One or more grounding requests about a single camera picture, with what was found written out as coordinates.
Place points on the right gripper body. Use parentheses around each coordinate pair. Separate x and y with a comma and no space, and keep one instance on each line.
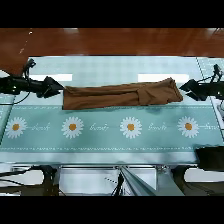
(195,90)

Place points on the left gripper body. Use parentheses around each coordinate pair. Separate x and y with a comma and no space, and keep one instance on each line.
(48,88)

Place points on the brown shirt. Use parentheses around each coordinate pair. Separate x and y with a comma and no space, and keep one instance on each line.
(116,95)

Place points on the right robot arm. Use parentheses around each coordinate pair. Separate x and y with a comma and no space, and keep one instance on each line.
(216,90)

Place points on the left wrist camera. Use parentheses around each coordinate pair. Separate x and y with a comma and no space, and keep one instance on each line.
(30,66)

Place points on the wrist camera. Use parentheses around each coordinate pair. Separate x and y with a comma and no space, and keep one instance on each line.
(30,66)
(217,71)

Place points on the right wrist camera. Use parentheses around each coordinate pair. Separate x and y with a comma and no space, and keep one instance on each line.
(217,71)

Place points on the silver frame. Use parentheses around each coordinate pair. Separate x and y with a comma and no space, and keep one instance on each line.
(143,180)

